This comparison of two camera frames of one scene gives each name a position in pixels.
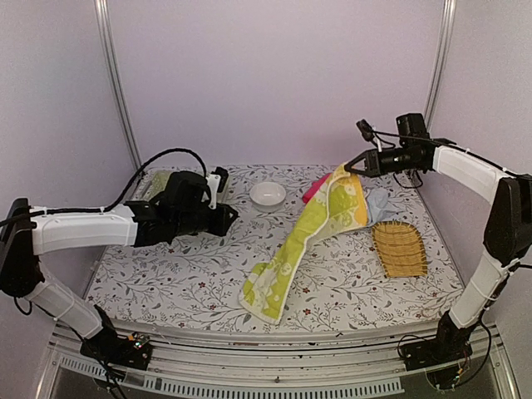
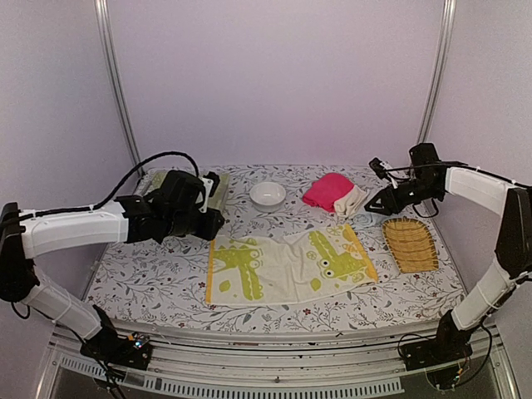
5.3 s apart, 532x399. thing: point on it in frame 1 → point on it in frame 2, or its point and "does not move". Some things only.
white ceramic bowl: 268,196 does not move
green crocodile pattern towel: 340,205 → 287,264
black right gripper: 373,165 → 390,203
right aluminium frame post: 438,68 does not move
